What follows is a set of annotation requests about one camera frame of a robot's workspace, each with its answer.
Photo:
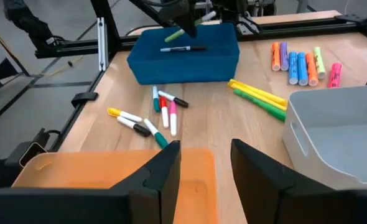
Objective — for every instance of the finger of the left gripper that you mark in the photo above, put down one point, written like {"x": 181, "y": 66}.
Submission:
{"x": 188, "y": 26}

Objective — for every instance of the pink cap white marker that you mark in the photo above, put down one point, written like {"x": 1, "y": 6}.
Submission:
{"x": 173, "y": 119}

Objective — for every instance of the person's leg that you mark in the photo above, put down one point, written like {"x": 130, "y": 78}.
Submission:
{"x": 28, "y": 21}

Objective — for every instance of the blue fat highlighter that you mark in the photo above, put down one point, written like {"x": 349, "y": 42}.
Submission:
{"x": 293, "y": 68}
{"x": 302, "y": 70}

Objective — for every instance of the black cap whiteboard marker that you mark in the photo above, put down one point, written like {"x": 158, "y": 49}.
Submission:
{"x": 183, "y": 48}

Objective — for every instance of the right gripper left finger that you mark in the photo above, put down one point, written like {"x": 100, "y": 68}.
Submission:
{"x": 124, "y": 205}

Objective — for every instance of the orange fat highlighter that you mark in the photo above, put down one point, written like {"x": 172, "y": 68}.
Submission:
{"x": 275, "y": 56}
{"x": 312, "y": 70}

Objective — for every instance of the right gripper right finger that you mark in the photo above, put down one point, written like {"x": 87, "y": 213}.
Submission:
{"x": 280, "y": 202}

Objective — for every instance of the red cap white marker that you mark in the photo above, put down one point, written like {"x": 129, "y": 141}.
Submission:
{"x": 164, "y": 113}

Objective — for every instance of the pink fat highlighter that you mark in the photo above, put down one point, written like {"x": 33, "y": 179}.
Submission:
{"x": 335, "y": 76}

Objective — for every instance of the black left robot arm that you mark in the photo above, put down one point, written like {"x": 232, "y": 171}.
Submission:
{"x": 233, "y": 7}

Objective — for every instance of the orange translucent tray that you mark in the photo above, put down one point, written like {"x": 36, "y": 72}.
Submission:
{"x": 77, "y": 168}

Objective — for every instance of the black cap white marker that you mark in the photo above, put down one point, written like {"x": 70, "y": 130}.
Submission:
{"x": 174, "y": 99}
{"x": 133, "y": 126}

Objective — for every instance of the purple fat highlighter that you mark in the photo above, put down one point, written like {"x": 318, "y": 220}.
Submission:
{"x": 284, "y": 56}

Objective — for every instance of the green whiteboard marker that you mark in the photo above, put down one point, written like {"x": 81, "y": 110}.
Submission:
{"x": 174, "y": 36}

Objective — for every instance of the green cap white marker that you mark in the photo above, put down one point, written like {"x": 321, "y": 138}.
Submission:
{"x": 156, "y": 101}
{"x": 157, "y": 133}

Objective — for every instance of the black clamp bracket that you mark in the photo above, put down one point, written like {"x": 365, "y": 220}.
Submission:
{"x": 84, "y": 98}

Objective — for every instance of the yellow slim highlighter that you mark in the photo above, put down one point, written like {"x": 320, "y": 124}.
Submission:
{"x": 258, "y": 91}
{"x": 255, "y": 96}

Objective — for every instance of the yellow cap white marker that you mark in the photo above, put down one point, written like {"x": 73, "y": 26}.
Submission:
{"x": 124, "y": 115}

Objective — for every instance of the green slim highlighter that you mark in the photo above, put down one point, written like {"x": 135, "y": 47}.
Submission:
{"x": 261, "y": 105}

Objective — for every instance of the blue plastic tray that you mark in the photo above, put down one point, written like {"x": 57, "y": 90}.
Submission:
{"x": 183, "y": 68}

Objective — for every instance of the grey plastic bin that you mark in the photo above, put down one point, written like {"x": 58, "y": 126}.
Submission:
{"x": 342, "y": 140}

